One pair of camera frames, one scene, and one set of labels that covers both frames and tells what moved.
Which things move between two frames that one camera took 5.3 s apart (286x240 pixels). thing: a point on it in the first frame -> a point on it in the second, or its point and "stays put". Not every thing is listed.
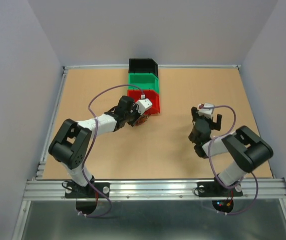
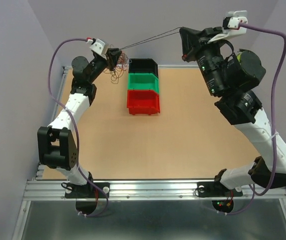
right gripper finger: x=194 y=111 -> x=190 y=38
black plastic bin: x=143 y=66 stays put
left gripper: x=134 y=108 -> x=111 y=60
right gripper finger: x=217 y=125 -> x=191 y=56
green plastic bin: x=146 y=81 stays put
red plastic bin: x=153 y=95 stays put
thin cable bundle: x=143 y=119 -> x=122 y=65
